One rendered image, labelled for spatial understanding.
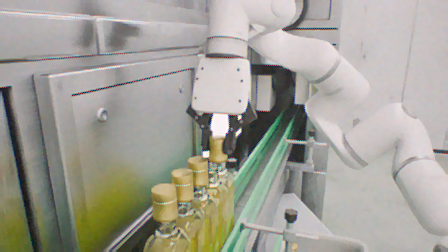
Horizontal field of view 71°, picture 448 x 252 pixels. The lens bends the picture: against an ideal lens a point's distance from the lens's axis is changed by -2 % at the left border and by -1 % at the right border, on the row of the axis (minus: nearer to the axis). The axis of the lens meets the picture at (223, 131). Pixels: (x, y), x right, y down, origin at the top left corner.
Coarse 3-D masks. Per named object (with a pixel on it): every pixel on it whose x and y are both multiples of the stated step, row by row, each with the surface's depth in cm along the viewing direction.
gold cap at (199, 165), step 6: (198, 156) 56; (192, 162) 53; (198, 162) 53; (204, 162) 53; (192, 168) 53; (198, 168) 53; (204, 168) 53; (198, 174) 53; (204, 174) 54; (198, 180) 54; (204, 180) 54; (198, 186) 54
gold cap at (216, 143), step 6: (210, 138) 58; (216, 138) 58; (222, 138) 58; (210, 144) 58; (216, 144) 57; (222, 144) 57; (210, 150) 58; (216, 150) 57; (222, 150) 58; (210, 156) 58; (216, 156) 58; (222, 156) 58; (216, 162) 58; (222, 162) 58
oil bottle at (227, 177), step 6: (222, 174) 66; (228, 174) 66; (222, 180) 65; (228, 180) 65; (234, 180) 69; (228, 186) 65; (234, 186) 69; (228, 192) 65; (234, 192) 70; (228, 198) 66; (234, 198) 70; (228, 204) 66; (234, 204) 70; (228, 210) 67; (234, 210) 71; (228, 216) 67; (228, 222) 67; (228, 228) 68; (228, 234) 68
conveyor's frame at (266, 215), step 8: (304, 112) 212; (304, 120) 207; (296, 128) 175; (304, 128) 213; (296, 136) 164; (296, 144) 169; (288, 152) 139; (296, 152) 174; (288, 160) 137; (280, 168) 122; (280, 176) 116; (288, 176) 144; (272, 184) 109; (280, 184) 119; (272, 192) 104; (280, 192) 121; (264, 200) 98; (272, 200) 103; (280, 200) 122; (264, 208) 93; (272, 208) 104; (264, 216) 90; (272, 216) 106; (264, 224) 92; (256, 232) 83; (264, 232) 93; (248, 240) 79; (256, 240) 82; (248, 248) 76; (256, 248) 83
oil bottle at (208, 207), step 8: (192, 200) 55; (200, 200) 55; (208, 200) 55; (200, 208) 54; (208, 208) 54; (216, 208) 58; (208, 216) 54; (216, 216) 58; (208, 224) 54; (216, 224) 58; (208, 232) 55; (216, 232) 59; (208, 240) 55; (216, 240) 59; (208, 248) 56; (216, 248) 60
